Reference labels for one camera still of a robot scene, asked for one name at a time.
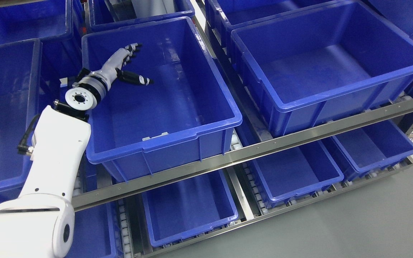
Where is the blue bin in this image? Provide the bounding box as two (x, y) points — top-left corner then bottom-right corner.
(0, 39), (42, 203)
(65, 168), (123, 258)
(321, 120), (413, 181)
(142, 170), (239, 247)
(82, 17), (242, 182)
(85, 0), (195, 34)
(205, 0), (341, 57)
(230, 0), (413, 138)
(247, 140), (344, 209)
(0, 0), (84, 77)

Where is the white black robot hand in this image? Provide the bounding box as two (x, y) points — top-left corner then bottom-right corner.
(91, 43), (154, 98)

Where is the steel shelf rack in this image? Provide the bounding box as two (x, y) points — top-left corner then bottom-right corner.
(72, 0), (413, 258)

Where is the blue bin top left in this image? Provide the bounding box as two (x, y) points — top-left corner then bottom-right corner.
(0, 0), (84, 77)

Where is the blue bin top center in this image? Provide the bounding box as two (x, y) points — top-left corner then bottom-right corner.
(85, 0), (195, 34)

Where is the blue bin lower center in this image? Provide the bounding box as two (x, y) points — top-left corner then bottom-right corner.
(142, 170), (239, 247)

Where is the blue bin far lower right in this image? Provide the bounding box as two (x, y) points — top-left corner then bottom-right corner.
(321, 120), (413, 181)

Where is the blue bin lower left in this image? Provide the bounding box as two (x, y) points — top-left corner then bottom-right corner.
(65, 168), (123, 258)

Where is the blue bin top right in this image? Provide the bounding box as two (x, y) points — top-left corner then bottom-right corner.
(205, 0), (341, 57)

